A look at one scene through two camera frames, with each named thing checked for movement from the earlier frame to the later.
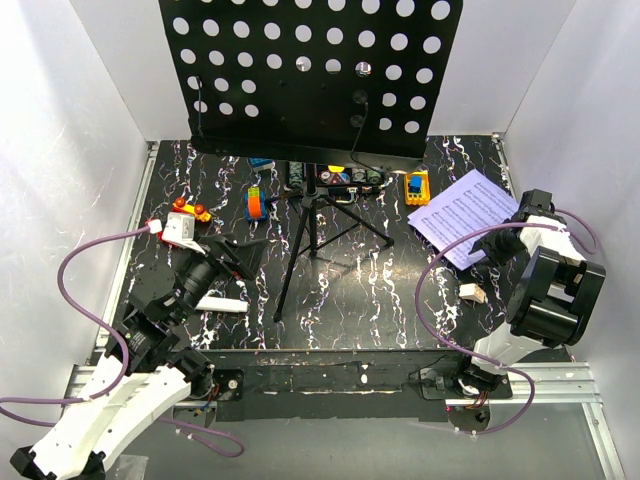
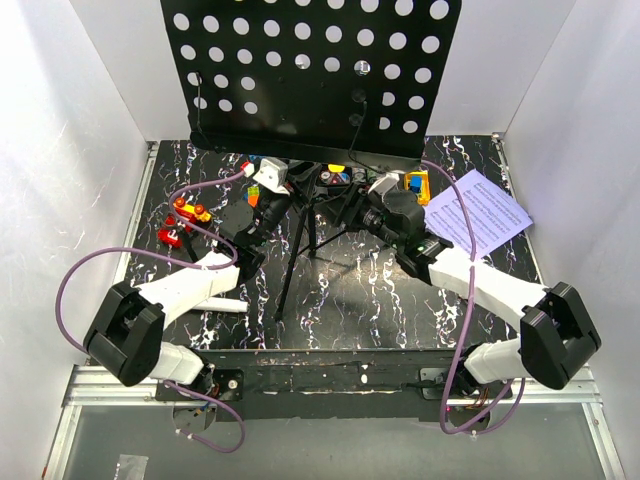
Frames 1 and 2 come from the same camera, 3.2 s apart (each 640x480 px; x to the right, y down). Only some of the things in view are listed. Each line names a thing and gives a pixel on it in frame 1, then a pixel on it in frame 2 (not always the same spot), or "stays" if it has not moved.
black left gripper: (246, 256) → (286, 196)
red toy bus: (180, 206) stays
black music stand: (309, 81) stays
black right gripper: (487, 243) → (360, 200)
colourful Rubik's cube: (255, 204) stays
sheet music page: (469, 206) stays
